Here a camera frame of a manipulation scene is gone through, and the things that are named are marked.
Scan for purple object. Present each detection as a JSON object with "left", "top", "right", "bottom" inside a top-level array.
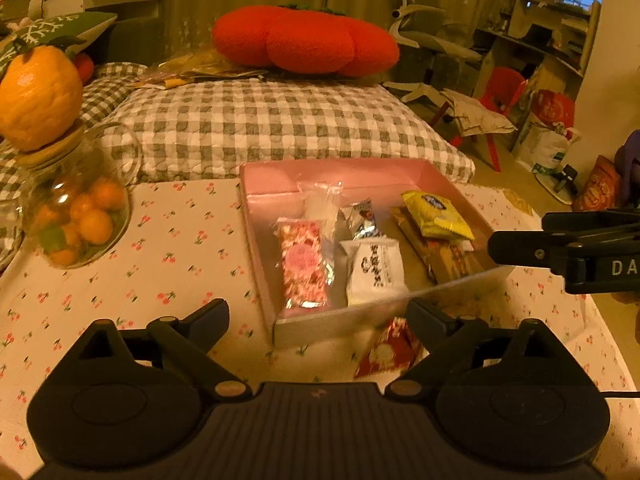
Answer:
[{"left": 617, "top": 128, "right": 640, "bottom": 192}]

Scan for silver printed snack packet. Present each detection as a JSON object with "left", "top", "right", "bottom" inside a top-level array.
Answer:
[{"left": 342, "top": 198, "right": 381, "bottom": 241}]

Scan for red plastic chair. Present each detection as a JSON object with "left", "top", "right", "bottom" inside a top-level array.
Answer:
[{"left": 429, "top": 65, "right": 529, "bottom": 171}]

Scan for yellow paper packets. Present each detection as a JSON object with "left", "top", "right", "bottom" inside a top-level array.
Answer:
[{"left": 139, "top": 49, "right": 269, "bottom": 89}]

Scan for white office chair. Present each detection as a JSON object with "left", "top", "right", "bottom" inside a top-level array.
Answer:
[{"left": 382, "top": 0, "right": 484, "bottom": 104}]

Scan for white snack packet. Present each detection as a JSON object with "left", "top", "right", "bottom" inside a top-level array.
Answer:
[{"left": 339, "top": 238, "right": 406, "bottom": 307}]

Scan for cherry print cloth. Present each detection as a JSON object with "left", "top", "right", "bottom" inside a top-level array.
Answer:
[{"left": 0, "top": 179, "right": 637, "bottom": 480}]

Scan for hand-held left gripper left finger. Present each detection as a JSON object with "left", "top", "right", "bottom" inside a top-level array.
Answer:
[{"left": 70, "top": 298, "right": 252, "bottom": 404}]

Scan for gold snack packet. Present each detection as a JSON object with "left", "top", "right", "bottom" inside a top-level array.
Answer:
[{"left": 389, "top": 205, "right": 441, "bottom": 284}]

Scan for clear plastic snack packet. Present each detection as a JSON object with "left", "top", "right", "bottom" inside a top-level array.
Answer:
[{"left": 299, "top": 181, "right": 344, "bottom": 261}]

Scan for clear glass container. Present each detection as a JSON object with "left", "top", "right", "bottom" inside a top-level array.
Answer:
[{"left": 0, "top": 199, "right": 27, "bottom": 272}]

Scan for pink cardboard box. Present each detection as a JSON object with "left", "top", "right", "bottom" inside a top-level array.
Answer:
[{"left": 237, "top": 158, "right": 516, "bottom": 346}]

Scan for red plush toy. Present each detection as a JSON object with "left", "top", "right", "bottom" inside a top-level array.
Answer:
[{"left": 74, "top": 52, "right": 96, "bottom": 84}]

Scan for orange fruit-shaped jar stopper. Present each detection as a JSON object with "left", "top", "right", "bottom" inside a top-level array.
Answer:
[{"left": 0, "top": 45, "right": 86, "bottom": 167}]

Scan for crumpled newspaper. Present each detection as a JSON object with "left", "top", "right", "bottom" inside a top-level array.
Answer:
[{"left": 439, "top": 88, "right": 517, "bottom": 138}]

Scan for white and red bag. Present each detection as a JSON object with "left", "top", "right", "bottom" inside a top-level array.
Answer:
[{"left": 514, "top": 88, "right": 582, "bottom": 177}]

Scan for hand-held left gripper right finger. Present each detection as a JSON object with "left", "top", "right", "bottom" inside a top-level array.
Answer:
[{"left": 385, "top": 300, "right": 567, "bottom": 399}]

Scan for wooden desk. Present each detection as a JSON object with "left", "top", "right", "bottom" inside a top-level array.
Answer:
[{"left": 474, "top": 0, "right": 602, "bottom": 92}]

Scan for brown printed snack packet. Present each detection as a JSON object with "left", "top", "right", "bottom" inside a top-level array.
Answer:
[{"left": 426, "top": 237, "right": 497, "bottom": 282}]

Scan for orange patterned bag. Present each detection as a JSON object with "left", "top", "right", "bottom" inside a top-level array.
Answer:
[{"left": 571, "top": 154, "right": 624, "bottom": 212}]

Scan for yellow snack packet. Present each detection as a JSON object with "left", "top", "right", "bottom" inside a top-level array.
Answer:
[{"left": 401, "top": 189, "right": 475, "bottom": 240}]

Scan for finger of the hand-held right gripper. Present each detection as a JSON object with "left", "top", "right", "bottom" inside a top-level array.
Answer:
[
  {"left": 487, "top": 229, "right": 601, "bottom": 268},
  {"left": 542, "top": 209, "right": 640, "bottom": 235}
]

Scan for pink floral snack packet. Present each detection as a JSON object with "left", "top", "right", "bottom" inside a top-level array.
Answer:
[{"left": 276, "top": 217, "right": 335, "bottom": 311}]

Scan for green snowflake cushion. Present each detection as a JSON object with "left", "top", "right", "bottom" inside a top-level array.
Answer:
[{"left": 0, "top": 12, "right": 119, "bottom": 67}]

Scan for pile of small oranges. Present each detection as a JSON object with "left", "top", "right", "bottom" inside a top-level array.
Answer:
[{"left": 34, "top": 176, "right": 127, "bottom": 267}]

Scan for grey checkered pillow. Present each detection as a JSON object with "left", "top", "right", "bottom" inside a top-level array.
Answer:
[{"left": 99, "top": 79, "right": 477, "bottom": 184}]

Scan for round glass jar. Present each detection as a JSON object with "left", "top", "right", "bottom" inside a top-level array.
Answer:
[{"left": 19, "top": 124, "right": 133, "bottom": 270}]

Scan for red snack packet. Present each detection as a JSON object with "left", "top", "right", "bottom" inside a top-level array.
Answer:
[{"left": 353, "top": 317, "right": 426, "bottom": 380}]

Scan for red tomato-shaped pillow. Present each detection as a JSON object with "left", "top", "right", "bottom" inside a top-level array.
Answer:
[{"left": 210, "top": 3, "right": 401, "bottom": 79}]

